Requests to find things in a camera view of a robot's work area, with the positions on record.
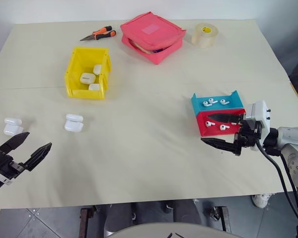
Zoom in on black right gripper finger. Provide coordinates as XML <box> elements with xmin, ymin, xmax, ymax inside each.
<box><xmin>201</xmin><ymin>137</ymin><xmax>241</xmax><ymax>157</ymax></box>
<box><xmin>207</xmin><ymin>113</ymin><xmax>240</xmax><ymax>124</ymax></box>

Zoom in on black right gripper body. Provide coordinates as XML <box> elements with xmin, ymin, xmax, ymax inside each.
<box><xmin>234</xmin><ymin>119</ymin><xmax>263</xmax><ymax>151</ymax></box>

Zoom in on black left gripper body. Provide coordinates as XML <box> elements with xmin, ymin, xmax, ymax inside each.
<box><xmin>0</xmin><ymin>149</ymin><xmax>28</xmax><ymax>181</ymax></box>

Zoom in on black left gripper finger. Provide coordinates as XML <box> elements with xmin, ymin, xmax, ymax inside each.
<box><xmin>22</xmin><ymin>142</ymin><xmax>53</xmax><ymax>172</ymax></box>
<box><xmin>0</xmin><ymin>131</ymin><xmax>30</xmax><ymax>155</ymax></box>

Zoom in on yellow plastic bin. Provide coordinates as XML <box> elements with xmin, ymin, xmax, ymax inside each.
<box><xmin>64</xmin><ymin>46</ymin><xmax>112</xmax><ymax>100</ymax></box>

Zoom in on red plastic tray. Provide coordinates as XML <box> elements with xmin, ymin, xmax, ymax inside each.
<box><xmin>195</xmin><ymin>108</ymin><xmax>246</xmax><ymax>137</ymax></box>

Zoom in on teal plastic tray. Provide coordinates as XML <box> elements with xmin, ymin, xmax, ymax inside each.
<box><xmin>190</xmin><ymin>90</ymin><xmax>246</xmax><ymax>116</ymax></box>

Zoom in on white shoe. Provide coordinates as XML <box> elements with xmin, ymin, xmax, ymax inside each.
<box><xmin>252</xmin><ymin>193</ymin><xmax>274</xmax><ymax>209</ymax></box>

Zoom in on clear tape roll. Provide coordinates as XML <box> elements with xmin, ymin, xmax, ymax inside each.
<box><xmin>191</xmin><ymin>22</ymin><xmax>219</xmax><ymax>50</ymax></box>

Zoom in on grey robot torso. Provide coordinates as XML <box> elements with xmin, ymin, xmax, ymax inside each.
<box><xmin>109</xmin><ymin>222</ymin><xmax>241</xmax><ymax>238</ymax></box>

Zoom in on pink fabric pouch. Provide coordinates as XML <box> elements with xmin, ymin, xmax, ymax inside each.
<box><xmin>120</xmin><ymin>11</ymin><xmax>187</xmax><ymax>65</ymax></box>

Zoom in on orange black pliers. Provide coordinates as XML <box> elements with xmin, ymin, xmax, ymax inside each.
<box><xmin>79</xmin><ymin>25</ymin><xmax>117</xmax><ymax>42</ymax></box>

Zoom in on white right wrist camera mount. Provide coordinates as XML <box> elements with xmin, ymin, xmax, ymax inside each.
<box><xmin>243</xmin><ymin>100</ymin><xmax>272</xmax><ymax>152</ymax></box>

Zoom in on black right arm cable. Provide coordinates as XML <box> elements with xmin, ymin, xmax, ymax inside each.
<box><xmin>255</xmin><ymin>140</ymin><xmax>298</xmax><ymax>225</ymax></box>

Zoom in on rusty metal frame bar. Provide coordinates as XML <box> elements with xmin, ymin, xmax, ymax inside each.
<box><xmin>79</xmin><ymin>207</ymin><xmax>95</xmax><ymax>233</ymax></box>
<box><xmin>211</xmin><ymin>205</ymin><xmax>232</xmax><ymax>234</ymax></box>

